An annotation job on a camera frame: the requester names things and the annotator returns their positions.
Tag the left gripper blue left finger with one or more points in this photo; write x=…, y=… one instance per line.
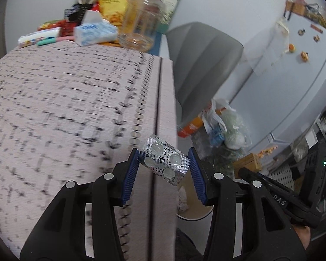
x=131, y=169

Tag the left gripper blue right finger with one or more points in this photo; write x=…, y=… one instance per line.
x=197, y=175

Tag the silver pill blister pack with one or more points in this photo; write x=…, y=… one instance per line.
x=164, y=160

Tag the small brown cardboard box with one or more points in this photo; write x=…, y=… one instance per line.
x=250, y=161

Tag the round white trash bin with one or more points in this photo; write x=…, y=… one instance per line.
x=189, y=207

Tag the person's right hand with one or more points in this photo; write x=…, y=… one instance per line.
x=304, y=235

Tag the bag of green vegetables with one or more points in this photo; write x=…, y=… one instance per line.
x=222, y=158

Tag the orange paper bag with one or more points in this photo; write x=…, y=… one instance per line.
x=192, y=126

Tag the white plastic bag with goods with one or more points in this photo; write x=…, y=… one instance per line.
x=224, y=125

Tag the grey upholstered chair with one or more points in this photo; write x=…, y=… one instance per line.
x=203, y=58

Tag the white refrigerator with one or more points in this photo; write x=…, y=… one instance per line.
x=282, y=103

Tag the mesh bag on fridge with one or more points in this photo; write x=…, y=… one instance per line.
x=266, y=48

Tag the blue tissue pack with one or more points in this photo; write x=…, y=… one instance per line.
x=94, y=30

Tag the teal marker pen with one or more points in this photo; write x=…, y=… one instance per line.
x=54, y=40

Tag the clear plastic jug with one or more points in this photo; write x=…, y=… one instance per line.
x=141, y=19

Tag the white tube package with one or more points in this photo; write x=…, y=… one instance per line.
x=34, y=37

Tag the green tall box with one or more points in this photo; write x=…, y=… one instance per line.
x=170, y=7

